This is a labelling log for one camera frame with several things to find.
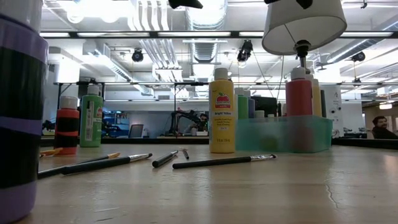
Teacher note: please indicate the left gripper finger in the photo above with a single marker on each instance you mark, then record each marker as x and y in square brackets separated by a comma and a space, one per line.
[186, 3]

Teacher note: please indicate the large pink paint bottle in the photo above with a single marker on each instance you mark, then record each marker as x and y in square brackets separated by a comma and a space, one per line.
[299, 99]

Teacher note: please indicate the grey paint bottle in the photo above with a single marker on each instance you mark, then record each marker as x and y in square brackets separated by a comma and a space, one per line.
[323, 104]

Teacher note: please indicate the large purple-blue paint bottle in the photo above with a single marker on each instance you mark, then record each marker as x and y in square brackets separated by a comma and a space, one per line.
[252, 109]

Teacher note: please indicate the large plain green paint bottle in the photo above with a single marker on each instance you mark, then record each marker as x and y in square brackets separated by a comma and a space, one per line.
[242, 109]

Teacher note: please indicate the black background robot arm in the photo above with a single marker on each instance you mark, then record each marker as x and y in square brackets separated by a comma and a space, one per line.
[186, 113]

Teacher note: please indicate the yellow apple-label paint bottle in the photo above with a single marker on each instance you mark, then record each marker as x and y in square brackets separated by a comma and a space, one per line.
[221, 130]

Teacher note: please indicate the labelled light green paint bottle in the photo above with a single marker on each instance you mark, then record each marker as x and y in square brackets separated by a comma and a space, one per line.
[91, 124]

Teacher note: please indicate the small red black paint bottle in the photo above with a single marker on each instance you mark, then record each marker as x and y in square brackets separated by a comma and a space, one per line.
[66, 115]

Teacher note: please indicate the small purple black paint bottle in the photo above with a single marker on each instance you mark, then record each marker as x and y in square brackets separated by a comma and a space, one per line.
[18, 124]

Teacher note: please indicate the white shade table lamp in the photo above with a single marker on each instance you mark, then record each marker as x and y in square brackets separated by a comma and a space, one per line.
[304, 21]

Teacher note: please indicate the white cylindrical column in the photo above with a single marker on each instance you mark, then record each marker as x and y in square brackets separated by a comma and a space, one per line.
[334, 102]

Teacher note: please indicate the black monitor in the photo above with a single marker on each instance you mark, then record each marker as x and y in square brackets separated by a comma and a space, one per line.
[265, 107]

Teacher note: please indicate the teal translucent plastic bin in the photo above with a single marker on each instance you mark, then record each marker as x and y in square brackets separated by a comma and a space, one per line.
[280, 137]

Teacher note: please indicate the grey office chair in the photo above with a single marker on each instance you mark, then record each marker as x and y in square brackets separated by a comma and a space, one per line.
[136, 130]

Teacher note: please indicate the fan paintbrush orange bristles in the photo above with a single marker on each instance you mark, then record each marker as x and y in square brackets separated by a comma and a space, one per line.
[186, 154]

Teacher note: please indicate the short black paintbrush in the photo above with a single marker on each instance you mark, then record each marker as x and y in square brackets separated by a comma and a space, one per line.
[163, 160]

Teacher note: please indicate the long paintbrush silver ferrule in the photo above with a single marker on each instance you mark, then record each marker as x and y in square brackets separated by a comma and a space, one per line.
[217, 161]

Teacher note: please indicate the black paintbrush silver ferrule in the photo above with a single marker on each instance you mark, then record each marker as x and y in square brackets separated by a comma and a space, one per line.
[99, 164]

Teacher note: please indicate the thin paintbrush yellow tip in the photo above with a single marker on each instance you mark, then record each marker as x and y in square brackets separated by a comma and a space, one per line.
[49, 172]

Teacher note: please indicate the silver ventilation duct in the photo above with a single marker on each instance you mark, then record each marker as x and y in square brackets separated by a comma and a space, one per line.
[205, 25]

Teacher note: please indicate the black ceiling-hung camera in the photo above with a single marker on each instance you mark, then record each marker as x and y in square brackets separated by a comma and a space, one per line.
[137, 56]
[359, 56]
[245, 49]

